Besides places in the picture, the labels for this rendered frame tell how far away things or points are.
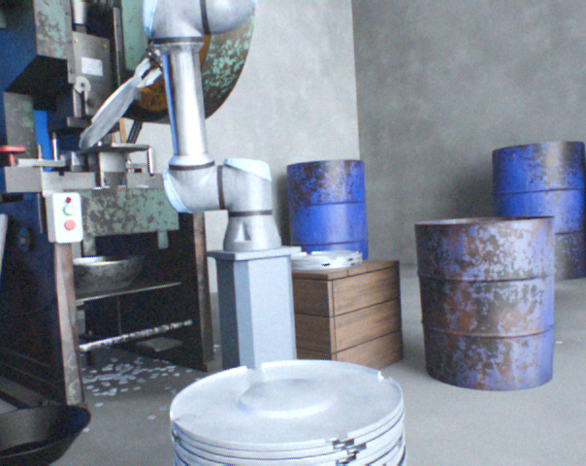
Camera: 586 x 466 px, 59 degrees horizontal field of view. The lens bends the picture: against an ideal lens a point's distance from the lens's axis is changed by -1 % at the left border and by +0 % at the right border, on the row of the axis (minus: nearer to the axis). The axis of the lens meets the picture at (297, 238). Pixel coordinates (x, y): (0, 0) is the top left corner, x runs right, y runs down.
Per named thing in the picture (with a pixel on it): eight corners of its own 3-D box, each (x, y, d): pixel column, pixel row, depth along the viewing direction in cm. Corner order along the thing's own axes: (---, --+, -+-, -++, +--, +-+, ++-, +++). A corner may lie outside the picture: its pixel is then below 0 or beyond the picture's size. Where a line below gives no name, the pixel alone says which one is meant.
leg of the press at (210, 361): (231, 365, 189) (214, 114, 184) (206, 374, 180) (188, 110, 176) (106, 335, 251) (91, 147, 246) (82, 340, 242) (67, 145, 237)
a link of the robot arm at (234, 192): (273, 209, 129) (270, 154, 129) (218, 213, 129) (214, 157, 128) (273, 209, 141) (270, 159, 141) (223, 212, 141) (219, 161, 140)
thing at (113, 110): (116, 87, 144) (114, 85, 144) (67, 160, 156) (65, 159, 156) (153, 71, 170) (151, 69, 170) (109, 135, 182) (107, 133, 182)
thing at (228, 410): (339, 354, 85) (339, 349, 85) (452, 416, 58) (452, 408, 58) (157, 385, 75) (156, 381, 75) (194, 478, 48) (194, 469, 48)
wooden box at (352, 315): (404, 358, 183) (399, 260, 181) (334, 389, 156) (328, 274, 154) (319, 343, 211) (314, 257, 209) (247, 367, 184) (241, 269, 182)
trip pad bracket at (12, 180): (47, 233, 147) (41, 163, 146) (10, 235, 139) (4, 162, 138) (38, 233, 151) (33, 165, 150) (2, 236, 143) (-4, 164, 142)
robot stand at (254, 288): (311, 419, 135) (302, 247, 133) (247, 440, 125) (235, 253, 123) (276, 400, 151) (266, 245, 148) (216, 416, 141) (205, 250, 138)
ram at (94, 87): (122, 118, 179) (115, 31, 177) (80, 115, 167) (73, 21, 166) (98, 126, 190) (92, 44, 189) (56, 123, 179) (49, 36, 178)
